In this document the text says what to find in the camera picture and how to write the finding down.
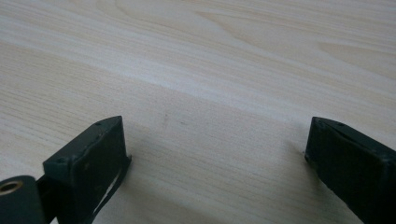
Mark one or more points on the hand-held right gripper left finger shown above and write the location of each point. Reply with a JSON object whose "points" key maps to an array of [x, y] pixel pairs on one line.
{"points": [[87, 165]]}

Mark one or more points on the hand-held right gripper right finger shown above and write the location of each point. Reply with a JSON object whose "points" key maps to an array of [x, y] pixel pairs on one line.
{"points": [[348, 165]]}

